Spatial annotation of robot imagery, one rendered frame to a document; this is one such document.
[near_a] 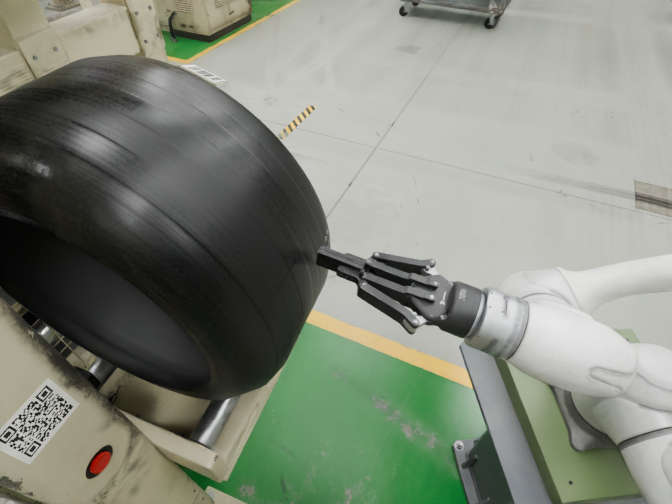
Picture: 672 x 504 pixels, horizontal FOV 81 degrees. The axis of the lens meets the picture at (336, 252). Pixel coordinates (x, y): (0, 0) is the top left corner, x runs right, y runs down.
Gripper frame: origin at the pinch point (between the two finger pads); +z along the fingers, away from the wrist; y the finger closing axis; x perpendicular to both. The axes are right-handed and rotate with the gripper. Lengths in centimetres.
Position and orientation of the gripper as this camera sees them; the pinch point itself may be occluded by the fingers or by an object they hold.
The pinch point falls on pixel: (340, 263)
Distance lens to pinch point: 58.5
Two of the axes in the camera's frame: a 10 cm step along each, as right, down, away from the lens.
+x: -1.3, 6.4, 7.6
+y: -3.5, 6.8, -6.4
